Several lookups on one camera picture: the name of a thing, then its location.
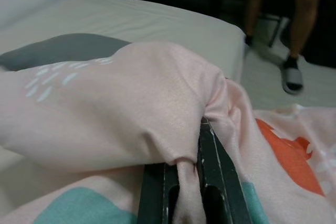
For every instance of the bare standing person leg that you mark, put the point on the bare standing person leg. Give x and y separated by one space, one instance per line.
304 11
258 3

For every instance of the grey slide sandal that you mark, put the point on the grey slide sandal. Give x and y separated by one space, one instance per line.
292 79

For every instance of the pink patterned pillow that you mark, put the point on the pink patterned pillow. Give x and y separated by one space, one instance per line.
118 108

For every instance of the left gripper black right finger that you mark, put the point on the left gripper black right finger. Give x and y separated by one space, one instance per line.
220 176

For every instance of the beige mattress bed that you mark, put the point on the beige mattress bed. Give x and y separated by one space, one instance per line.
157 22

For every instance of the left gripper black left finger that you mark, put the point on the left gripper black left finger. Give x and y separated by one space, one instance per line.
155 195

